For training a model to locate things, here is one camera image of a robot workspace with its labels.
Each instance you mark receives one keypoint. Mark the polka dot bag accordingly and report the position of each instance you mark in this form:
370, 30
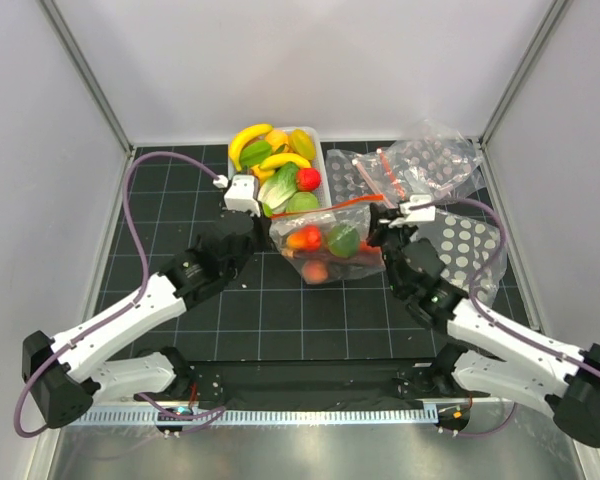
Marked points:
432, 158
464, 245

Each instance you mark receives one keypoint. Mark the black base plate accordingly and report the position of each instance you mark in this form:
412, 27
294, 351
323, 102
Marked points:
314, 385

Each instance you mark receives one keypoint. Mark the red strawberry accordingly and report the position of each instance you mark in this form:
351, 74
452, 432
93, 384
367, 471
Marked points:
308, 179
307, 239

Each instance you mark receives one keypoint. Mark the green cabbage toy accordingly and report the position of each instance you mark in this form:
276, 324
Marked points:
302, 202

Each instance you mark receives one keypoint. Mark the small yellow banana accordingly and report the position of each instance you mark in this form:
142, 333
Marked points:
277, 161

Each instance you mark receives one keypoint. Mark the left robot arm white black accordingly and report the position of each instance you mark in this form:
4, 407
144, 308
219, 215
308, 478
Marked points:
68, 373

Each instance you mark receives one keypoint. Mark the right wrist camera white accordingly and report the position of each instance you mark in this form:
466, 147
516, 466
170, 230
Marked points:
416, 210

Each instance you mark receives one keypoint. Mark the green orange mango toy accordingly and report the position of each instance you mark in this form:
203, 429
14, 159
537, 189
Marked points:
343, 241

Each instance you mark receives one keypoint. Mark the left aluminium frame post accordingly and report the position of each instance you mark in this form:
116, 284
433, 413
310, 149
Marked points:
77, 58

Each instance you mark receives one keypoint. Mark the orange fruit toy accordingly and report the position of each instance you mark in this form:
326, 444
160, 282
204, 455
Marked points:
278, 140

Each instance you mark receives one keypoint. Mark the bok choy toy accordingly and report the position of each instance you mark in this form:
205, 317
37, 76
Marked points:
278, 190

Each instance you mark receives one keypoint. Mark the white plastic food bin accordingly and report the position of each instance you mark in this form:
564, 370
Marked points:
322, 192

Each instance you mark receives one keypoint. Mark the yellow starfruit toy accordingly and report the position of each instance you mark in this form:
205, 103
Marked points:
302, 144

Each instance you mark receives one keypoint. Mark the polka dot bag right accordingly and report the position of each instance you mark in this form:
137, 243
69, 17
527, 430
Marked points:
464, 245

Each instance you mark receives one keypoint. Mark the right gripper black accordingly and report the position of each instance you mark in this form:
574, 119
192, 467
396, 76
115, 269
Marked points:
378, 230

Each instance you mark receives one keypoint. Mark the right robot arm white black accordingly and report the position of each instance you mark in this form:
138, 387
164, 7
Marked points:
491, 353

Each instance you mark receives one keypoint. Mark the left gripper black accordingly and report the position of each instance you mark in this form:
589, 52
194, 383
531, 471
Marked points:
261, 224

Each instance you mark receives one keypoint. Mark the right aluminium frame post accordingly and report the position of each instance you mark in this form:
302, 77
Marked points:
535, 49

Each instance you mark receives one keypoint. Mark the peach toy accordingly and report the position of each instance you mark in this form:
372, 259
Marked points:
315, 272

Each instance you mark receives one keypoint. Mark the black grid mat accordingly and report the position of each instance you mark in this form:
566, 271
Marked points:
268, 312

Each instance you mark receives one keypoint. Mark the slotted cable duct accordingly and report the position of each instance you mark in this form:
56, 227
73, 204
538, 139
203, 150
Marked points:
149, 416

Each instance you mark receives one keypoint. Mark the aluminium frame post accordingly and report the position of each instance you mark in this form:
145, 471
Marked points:
535, 49
77, 58

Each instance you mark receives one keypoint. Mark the orange carrot toy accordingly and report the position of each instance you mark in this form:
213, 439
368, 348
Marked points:
368, 255

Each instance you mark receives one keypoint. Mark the polka dot bag back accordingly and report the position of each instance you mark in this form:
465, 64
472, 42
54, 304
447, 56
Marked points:
432, 158

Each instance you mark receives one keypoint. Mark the zip bag red zipper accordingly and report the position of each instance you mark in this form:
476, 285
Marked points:
353, 212

